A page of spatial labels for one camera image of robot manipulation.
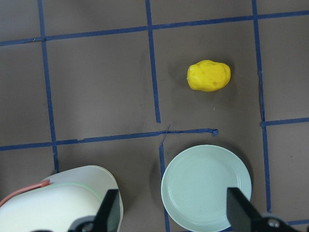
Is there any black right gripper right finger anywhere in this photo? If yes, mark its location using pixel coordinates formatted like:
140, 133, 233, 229
226, 188, 262, 232

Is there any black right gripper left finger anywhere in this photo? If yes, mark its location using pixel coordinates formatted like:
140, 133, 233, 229
93, 189, 120, 232

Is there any white rice cooker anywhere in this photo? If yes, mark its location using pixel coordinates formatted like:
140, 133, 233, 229
0, 165, 118, 232

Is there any green plate near right arm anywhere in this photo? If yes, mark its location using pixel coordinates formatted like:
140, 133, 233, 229
161, 145, 252, 232

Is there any yellow toy potato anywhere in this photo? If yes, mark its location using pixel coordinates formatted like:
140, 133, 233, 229
186, 60, 231, 92

